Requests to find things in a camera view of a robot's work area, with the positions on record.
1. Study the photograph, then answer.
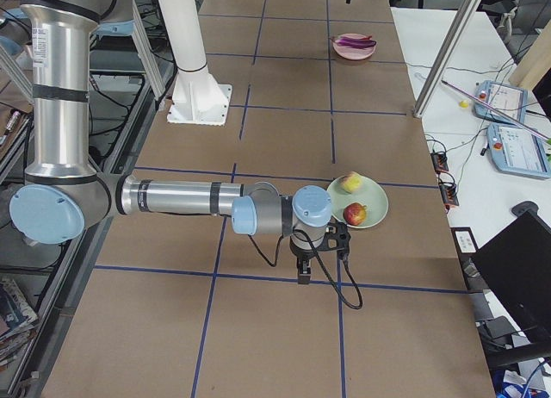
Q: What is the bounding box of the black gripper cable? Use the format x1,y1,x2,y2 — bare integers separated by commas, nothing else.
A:
248,227,364,309

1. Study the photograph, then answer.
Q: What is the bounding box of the aluminium frame post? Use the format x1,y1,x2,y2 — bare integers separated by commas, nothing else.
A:
412,0,482,118

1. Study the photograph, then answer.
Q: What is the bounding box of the purple eggplant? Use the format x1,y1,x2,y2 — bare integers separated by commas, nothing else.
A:
331,35,377,49

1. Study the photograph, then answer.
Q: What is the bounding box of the stack of books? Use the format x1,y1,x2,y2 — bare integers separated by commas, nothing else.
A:
1,276,39,370

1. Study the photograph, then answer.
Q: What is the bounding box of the blue teach pendant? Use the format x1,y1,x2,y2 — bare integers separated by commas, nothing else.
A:
474,80,528,123
486,122,550,179

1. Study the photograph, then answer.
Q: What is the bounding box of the green pink peach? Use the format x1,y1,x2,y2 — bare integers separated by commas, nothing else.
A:
337,171,362,194

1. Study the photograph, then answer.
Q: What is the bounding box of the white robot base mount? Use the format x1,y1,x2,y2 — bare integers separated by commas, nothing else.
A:
158,0,232,126

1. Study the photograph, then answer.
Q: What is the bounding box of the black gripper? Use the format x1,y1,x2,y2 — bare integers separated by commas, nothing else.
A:
290,221,351,284

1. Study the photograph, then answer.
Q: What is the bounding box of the blue teach pendant far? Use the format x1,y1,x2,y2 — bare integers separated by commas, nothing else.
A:
474,80,528,123

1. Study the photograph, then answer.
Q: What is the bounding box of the red yellow pomegranate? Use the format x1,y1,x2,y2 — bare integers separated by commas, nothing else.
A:
343,202,367,226

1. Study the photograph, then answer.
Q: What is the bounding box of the black monitor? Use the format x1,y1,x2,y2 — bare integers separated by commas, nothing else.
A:
472,211,550,342

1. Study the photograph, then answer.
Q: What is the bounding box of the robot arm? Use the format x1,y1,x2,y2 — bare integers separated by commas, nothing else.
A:
9,0,350,284

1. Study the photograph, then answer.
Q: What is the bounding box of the pink plate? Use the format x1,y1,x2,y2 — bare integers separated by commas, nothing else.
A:
330,34,377,60

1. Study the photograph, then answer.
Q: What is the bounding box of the green plate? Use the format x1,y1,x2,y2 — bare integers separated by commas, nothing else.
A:
327,175,389,228

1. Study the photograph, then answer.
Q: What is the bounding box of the blue teach pendant near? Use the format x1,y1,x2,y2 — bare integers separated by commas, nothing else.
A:
486,122,550,179

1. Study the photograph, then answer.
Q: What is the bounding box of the orange circuit board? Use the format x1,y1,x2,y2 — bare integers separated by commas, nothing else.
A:
430,151,459,211

